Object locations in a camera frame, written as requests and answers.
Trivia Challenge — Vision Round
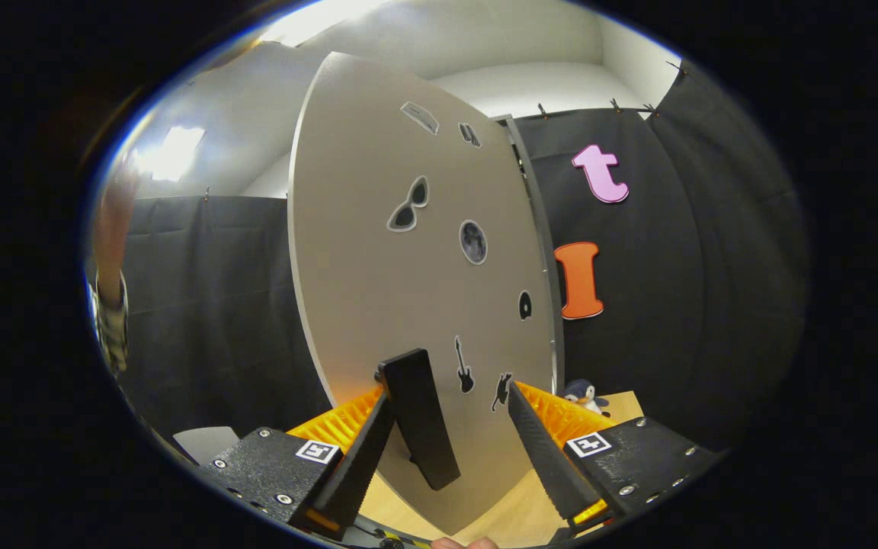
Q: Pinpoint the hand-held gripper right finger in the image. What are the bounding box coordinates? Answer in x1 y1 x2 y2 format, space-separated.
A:
507 381 722 535

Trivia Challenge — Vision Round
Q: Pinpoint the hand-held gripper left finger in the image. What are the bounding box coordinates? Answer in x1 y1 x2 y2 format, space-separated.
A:
199 385 398 541

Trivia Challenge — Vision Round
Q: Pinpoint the penguin plush toy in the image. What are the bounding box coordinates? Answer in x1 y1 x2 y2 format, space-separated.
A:
563 379 612 417

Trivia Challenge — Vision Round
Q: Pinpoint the light grey flat panel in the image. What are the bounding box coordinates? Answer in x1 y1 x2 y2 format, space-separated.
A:
172 425 242 466

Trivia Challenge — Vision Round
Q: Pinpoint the black door handle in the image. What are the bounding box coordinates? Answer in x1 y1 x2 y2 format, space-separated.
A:
375 348 461 491

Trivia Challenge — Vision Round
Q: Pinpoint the dark grey shoe cabinet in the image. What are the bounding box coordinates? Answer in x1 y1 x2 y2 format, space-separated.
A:
496 114 568 397

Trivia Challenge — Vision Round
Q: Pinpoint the narrow ceiling light panel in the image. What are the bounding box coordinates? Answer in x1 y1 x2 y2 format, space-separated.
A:
134 126 207 182

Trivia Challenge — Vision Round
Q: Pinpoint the beige shoe cabinet door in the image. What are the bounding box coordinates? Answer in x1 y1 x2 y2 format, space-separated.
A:
287 51 562 537

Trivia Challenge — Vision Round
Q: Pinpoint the black backdrop cloth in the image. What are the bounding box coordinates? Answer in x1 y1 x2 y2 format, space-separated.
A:
119 61 813 451

